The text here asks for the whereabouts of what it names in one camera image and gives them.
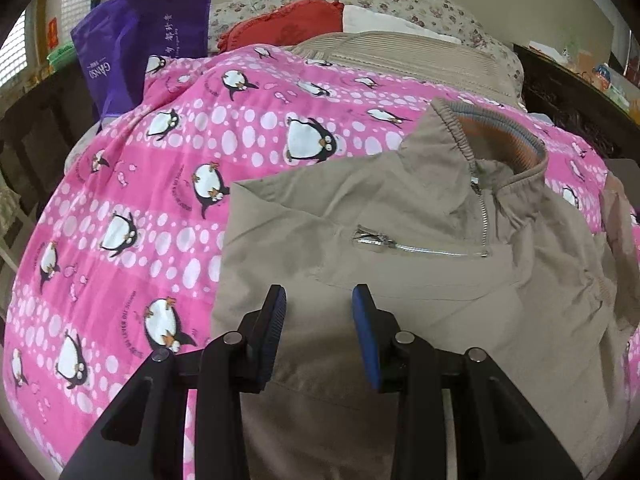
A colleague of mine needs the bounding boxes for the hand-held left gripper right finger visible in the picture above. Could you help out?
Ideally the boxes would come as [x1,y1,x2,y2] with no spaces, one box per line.
[351,284,584,480]

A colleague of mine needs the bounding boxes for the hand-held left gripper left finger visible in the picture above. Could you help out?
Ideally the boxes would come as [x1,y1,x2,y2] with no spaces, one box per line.
[59,284,288,480]

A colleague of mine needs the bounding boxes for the beige zip jacket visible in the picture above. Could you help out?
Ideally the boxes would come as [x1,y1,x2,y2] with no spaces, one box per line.
[210,98,640,480]

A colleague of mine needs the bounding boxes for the pink penguin print blanket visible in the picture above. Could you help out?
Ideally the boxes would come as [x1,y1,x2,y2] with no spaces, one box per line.
[2,45,640,471]

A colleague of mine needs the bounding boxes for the beige ribbed cushion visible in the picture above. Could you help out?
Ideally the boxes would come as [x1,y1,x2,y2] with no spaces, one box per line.
[290,31,521,108]

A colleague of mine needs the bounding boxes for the red ruffled pillow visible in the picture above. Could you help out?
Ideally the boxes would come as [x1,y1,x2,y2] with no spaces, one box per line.
[218,0,346,54]

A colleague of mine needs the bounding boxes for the white cloth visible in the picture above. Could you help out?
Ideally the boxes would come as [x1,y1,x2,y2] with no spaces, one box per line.
[342,5,462,45]

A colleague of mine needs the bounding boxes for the dark wooden side cabinet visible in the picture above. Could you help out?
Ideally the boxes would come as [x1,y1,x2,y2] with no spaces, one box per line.
[0,72,103,221]

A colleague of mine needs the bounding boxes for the dark wooden headboard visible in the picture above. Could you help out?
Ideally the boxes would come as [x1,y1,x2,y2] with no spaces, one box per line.
[512,43,640,161]

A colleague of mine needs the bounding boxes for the purple shopping bag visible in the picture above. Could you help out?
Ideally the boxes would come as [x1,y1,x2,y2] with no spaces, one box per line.
[70,0,215,122]

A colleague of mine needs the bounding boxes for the floral pillow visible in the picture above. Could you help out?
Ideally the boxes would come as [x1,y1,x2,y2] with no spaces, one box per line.
[207,0,525,111]

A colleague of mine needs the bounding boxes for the window with grille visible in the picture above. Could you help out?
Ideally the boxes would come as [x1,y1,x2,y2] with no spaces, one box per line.
[0,0,161,86]

